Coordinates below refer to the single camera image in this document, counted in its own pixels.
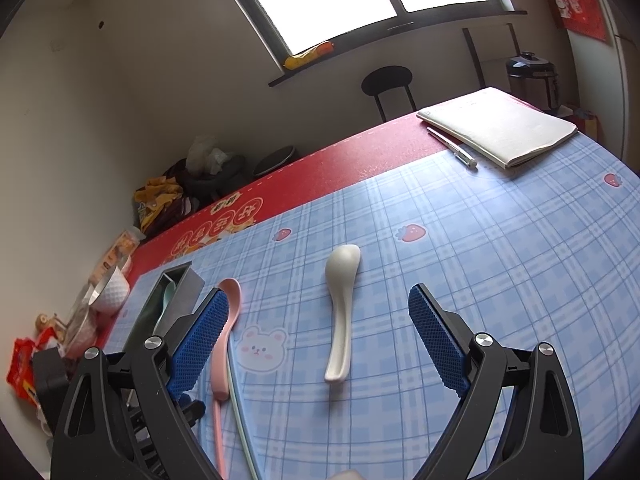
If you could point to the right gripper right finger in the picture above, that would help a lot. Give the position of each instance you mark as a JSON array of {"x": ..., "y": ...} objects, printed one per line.
[{"x": 540, "y": 438}]

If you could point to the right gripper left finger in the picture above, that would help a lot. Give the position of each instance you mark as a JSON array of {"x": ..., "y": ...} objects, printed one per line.
[{"x": 126, "y": 415}]

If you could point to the pink plastic spoon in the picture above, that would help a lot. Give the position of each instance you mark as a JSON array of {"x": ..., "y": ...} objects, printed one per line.
[{"x": 218, "y": 364}]

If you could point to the green chopstick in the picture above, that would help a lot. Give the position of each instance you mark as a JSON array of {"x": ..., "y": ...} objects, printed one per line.
[{"x": 240, "y": 420}]

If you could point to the green plastic spoon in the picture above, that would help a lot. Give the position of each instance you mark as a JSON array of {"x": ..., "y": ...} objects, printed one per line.
[{"x": 168, "y": 293}]

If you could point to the white plastic spoon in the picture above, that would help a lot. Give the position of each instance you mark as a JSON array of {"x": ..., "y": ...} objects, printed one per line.
[{"x": 341, "y": 271}]

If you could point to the red snack packet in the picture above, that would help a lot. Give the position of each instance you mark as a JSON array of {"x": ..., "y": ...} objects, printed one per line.
[{"x": 21, "y": 375}]

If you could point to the plastic wrapped bowl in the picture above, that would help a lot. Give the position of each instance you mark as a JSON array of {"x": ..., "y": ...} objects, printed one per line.
[{"x": 81, "y": 333}]

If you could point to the white textured bowl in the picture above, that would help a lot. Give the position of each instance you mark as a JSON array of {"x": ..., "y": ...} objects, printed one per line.
[{"x": 110, "y": 293}]

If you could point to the stainless steel utensil tray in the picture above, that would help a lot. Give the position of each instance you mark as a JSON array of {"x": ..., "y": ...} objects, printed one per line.
[{"x": 189, "y": 286}]

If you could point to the tissue box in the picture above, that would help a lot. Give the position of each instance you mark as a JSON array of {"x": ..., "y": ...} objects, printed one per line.
[{"x": 118, "y": 254}]

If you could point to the blue plaid table mat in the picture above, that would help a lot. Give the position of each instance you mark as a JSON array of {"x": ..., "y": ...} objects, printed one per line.
[{"x": 383, "y": 420}]

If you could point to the yellow snack bags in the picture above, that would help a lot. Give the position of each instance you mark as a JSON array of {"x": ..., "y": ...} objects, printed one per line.
[{"x": 153, "y": 199}]

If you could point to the clear plastic bag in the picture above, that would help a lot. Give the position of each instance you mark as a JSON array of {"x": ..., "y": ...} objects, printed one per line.
[{"x": 204, "y": 157}]

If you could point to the black round stool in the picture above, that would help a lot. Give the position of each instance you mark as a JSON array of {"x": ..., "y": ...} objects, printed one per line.
[{"x": 275, "y": 161}]

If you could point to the white pen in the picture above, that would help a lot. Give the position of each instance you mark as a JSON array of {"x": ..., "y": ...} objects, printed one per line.
[{"x": 464, "y": 157}]

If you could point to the white notebook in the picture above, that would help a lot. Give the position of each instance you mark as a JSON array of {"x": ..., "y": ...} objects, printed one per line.
[{"x": 502, "y": 128}]

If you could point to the red tablecloth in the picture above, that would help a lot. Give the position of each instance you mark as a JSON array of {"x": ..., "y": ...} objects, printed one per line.
[{"x": 300, "y": 179}]

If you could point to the black rice cooker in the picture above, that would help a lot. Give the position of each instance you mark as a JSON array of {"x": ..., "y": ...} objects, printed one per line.
[{"x": 534, "y": 80}]

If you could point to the black round chair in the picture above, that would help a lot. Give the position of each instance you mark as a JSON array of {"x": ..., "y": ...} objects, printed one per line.
[{"x": 388, "y": 78}]

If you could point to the yellow toy on windowsill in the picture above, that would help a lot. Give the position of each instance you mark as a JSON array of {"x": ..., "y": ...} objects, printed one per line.
[{"x": 297, "y": 61}]

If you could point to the window with dark frame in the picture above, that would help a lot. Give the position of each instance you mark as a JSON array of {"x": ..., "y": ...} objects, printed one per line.
[{"x": 370, "y": 0}]

